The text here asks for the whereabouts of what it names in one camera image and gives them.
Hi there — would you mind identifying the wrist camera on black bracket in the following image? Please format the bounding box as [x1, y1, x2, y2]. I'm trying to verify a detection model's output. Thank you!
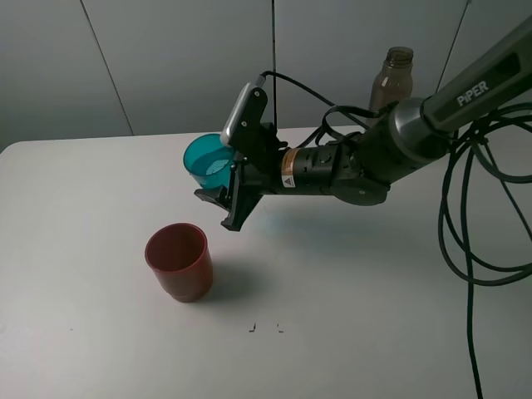
[220, 75, 280, 173]

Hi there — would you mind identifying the red plastic cup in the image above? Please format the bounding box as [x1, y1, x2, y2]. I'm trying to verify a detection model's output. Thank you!
[145, 223, 214, 303]

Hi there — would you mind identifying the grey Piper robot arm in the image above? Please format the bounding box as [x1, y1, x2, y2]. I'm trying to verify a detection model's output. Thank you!
[195, 20, 531, 231]

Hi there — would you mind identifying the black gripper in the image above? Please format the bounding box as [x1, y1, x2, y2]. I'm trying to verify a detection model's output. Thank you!
[194, 144, 370, 231]

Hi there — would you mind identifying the black cable bundle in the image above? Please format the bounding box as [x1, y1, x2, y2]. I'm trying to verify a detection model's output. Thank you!
[261, 71, 532, 399]

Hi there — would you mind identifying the teal translucent plastic cup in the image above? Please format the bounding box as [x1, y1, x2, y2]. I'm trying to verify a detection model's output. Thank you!
[183, 133, 234, 189]

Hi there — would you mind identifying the smoky translucent plastic bottle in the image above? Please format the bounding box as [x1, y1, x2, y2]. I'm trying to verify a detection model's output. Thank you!
[368, 47, 414, 111]

